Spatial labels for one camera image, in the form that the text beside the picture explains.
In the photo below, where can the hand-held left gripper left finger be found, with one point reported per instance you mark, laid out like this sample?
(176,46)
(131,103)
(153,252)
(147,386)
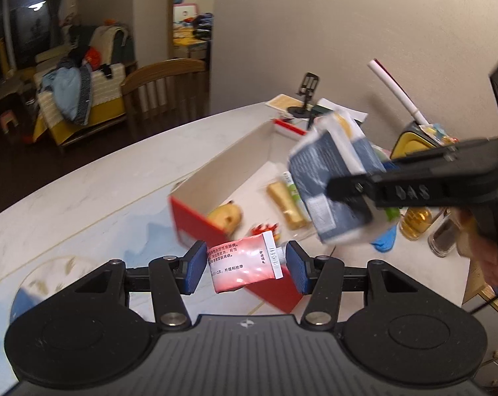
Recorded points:
(195,266)

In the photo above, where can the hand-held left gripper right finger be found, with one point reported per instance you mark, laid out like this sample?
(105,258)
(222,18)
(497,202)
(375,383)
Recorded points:
(296,268)

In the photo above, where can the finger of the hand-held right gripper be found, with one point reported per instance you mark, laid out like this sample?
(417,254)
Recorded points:
(356,189)
(459,154)

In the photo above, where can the blue white tissue packet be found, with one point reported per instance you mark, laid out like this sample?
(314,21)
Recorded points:
(327,165)

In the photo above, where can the red orange candy packet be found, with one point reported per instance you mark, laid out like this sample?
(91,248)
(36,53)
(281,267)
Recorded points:
(265,230)

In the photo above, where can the pink ointment tube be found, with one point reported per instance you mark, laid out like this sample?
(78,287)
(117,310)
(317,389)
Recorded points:
(244,264)

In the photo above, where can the golden snack bar packet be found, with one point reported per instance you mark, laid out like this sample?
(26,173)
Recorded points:
(286,208)

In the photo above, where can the green white tube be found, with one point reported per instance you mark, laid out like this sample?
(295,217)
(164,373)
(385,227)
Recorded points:
(292,189)

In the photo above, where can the red cardboard box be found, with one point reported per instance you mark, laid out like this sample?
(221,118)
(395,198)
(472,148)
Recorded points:
(232,165)

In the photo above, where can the person's right hand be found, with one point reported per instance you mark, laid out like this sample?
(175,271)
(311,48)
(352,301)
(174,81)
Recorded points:
(490,262)

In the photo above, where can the yellow oil bottle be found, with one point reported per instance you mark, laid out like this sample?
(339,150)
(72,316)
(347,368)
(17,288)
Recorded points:
(416,222)

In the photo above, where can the yellow tin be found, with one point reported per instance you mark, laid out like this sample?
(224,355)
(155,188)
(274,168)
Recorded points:
(414,142)

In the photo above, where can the dark spice jar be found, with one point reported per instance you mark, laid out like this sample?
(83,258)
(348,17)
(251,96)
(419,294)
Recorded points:
(442,237)

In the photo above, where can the blue cloth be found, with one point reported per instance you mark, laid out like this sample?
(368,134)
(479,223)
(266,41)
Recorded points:
(385,239)

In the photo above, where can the white papers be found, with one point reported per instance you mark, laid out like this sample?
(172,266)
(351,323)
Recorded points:
(348,109)

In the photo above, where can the white paper roll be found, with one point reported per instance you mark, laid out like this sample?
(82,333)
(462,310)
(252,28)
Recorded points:
(397,90)

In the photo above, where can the black phone stand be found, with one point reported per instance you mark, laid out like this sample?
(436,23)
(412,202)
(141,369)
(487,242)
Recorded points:
(308,86)

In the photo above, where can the tan booklet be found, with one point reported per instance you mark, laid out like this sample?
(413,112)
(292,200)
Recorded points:
(282,102)

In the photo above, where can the wooden chair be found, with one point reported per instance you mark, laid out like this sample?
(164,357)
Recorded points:
(166,86)

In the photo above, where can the sofa with cream cover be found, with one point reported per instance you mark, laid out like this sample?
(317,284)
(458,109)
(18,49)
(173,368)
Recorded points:
(108,90)

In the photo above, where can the blue clothing pile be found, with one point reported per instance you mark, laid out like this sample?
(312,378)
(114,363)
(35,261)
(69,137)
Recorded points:
(67,90)

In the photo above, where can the clothes pile on bed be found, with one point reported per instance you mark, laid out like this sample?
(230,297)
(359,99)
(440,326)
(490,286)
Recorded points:
(193,35)

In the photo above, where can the orange cloth item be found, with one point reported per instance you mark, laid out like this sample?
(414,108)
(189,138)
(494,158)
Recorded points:
(94,55)

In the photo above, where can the pink stool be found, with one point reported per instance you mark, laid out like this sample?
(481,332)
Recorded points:
(8,120)

